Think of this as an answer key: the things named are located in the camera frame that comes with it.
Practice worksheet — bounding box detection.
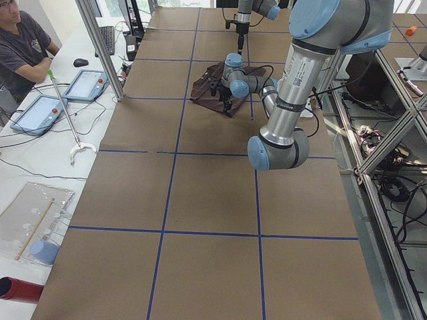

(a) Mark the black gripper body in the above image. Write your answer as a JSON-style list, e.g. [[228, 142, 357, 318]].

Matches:
[[235, 21, 249, 37], [218, 85, 232, 103]]

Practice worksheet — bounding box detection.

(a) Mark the dark brown t-shirt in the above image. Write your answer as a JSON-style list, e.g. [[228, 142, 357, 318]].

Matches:
[[190, 62, 277, 117]]

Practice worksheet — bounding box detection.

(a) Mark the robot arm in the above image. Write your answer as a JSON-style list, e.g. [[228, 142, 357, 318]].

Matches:
[[220, 1, 394, 171], [230, 0, 280, 55]]

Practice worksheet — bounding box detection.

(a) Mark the black keyboard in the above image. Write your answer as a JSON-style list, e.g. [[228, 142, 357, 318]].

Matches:
[[99, 26, 115, 55]]

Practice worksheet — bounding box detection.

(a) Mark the far blue teach pendant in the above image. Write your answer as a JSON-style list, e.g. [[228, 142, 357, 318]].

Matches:
[[62, 69, 108, 102]]

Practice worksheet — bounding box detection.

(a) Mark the blue teach pendant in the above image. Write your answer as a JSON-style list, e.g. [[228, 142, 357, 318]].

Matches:
[[62, 69, 108, 102], [10, 95, 63, 136]]

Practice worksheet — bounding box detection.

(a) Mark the black computer mouse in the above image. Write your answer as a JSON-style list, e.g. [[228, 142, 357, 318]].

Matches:
[[73, 58, 89, 67]]

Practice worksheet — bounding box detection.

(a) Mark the reacher grabber stick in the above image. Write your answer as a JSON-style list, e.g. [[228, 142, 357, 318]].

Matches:
[[47, 69, 97, 166]]

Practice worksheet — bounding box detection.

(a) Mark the near blue teach pendant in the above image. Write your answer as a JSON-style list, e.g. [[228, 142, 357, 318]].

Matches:
[[10, 95, 63, 136]]

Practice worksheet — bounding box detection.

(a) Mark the seated man grey shirt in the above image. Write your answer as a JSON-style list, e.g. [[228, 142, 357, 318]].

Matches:
[[1, 1, 59, 104]]

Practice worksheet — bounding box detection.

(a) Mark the clear plastic bag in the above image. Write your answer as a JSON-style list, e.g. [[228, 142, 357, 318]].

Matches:
[[1, 182, 75, 266]]

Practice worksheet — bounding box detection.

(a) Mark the blue plastic cup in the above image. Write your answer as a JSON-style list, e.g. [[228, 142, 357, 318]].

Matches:
[[30, 240, 59, 265]]

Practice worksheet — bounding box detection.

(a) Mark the red cylinder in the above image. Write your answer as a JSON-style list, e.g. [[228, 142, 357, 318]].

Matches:
[[1, 277, 44, 304]]

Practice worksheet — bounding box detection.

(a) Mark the white camera pole base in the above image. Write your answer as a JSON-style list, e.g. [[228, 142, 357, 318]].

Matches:
[[300, 98, 314, 118]]

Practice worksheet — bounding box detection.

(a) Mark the aluminium frame rail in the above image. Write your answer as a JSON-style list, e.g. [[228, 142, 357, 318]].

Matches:
[[315, 37, 426, 319]]

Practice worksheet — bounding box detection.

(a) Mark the bundle of cables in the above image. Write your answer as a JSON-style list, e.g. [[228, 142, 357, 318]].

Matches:
[[353, 123, 391, 157]]

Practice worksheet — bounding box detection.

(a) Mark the aluminium frame post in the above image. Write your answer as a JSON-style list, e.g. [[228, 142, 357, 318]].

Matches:
[[75, 0, 124, 101]]

